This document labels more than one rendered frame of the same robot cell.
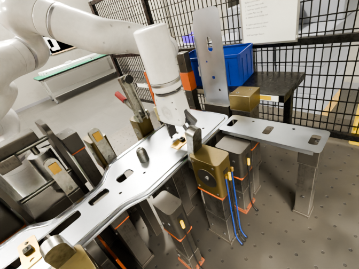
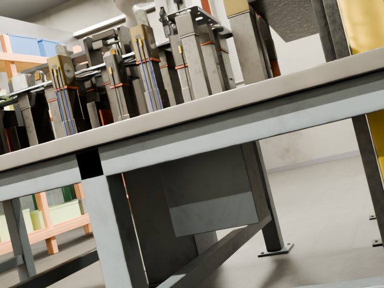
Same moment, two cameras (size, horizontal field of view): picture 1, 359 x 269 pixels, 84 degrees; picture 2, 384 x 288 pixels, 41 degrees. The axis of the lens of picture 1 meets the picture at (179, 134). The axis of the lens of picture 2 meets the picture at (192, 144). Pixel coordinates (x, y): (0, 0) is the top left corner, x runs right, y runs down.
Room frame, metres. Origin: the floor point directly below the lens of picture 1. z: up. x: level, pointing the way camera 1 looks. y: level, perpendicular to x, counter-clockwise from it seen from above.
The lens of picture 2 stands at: (-0.51, -1.55, 0.58)
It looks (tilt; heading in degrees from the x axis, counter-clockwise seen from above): 1 degrees up; 56
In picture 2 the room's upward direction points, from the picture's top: 13 degrees counter-clockwise
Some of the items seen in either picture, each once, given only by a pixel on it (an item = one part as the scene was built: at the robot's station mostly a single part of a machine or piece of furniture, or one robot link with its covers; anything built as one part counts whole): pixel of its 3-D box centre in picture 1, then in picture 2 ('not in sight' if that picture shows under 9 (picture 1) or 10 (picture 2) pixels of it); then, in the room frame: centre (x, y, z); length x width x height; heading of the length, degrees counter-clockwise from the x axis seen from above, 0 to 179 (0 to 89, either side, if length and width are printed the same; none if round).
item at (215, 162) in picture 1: (221, 200); (151, 77); (0.38, -0.06, 0.87); 0.12 x 0.07 x 0.35; 39
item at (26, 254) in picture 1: (28, 250); not in sight; (0.30, 0.39, 1.01); 0.08 x 0.04 x 0.01; 38
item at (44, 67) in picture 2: not in sight; (61, 64); (0.41, 0.78, 1.16); 0.37 x 0.14 x 0.02; 129
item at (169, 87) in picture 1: (165, 84); not in sight; (0.55, 0.00, 1.20); 0.09 x 0.08 x 0.03; 39
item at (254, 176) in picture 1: (250, 161); (212, 68); (0.53, -0.22, 0.84); 0.05 x 0.05 x 0.29; 39
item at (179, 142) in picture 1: (181, 139); not in sight; (0.55, 0.00, 1.01); 0.08 x 0.04 x 0.01; 129
